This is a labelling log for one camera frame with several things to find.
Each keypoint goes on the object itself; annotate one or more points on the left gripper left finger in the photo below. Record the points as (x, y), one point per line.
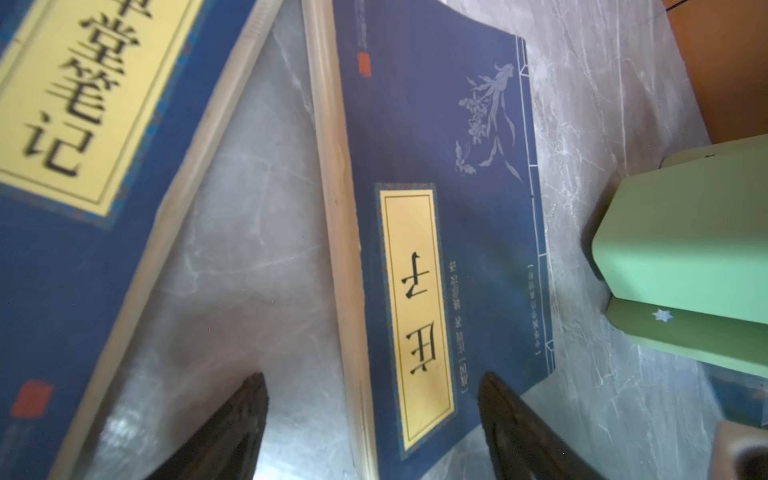
(227, 445)

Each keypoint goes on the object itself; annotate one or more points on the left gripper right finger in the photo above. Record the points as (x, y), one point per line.
(521, 445)

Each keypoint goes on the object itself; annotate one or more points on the navy blue book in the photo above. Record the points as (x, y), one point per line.
(433, 204)

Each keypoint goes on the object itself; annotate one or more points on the small green pen holder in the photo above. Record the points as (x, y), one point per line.
(683, 251)

